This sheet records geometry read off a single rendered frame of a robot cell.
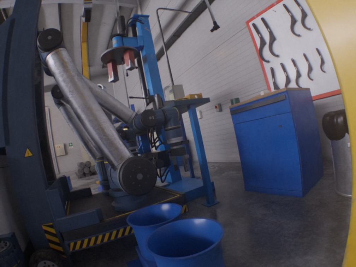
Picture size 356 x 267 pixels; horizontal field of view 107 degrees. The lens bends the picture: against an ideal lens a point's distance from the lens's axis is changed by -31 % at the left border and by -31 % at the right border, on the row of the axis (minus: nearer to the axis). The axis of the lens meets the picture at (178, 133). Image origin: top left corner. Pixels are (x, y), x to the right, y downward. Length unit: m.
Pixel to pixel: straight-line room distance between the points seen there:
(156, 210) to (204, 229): 0.40
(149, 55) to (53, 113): 11.30
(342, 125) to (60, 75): 1.76
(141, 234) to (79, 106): 0.68
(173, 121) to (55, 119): 12.63
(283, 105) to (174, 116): 0.92
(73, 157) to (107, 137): 12.26
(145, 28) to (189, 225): 2.90
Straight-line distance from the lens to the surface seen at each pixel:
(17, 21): 1.62
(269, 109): 1.73
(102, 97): 1.22
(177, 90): 3.12
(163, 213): 1.13
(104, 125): 0.95
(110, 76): 2.94
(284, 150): 1.72
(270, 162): 1.84
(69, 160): 13.21
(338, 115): 1.52
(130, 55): 2.73
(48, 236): 1.30
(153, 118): 1.10
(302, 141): 1.73
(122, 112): 1.22
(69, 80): 1.00
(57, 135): 13.38
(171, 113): 1.16
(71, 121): 2.02
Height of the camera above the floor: 0.73
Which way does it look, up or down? 1 degrees up
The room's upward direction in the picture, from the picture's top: 12 degrees counter-clockwise
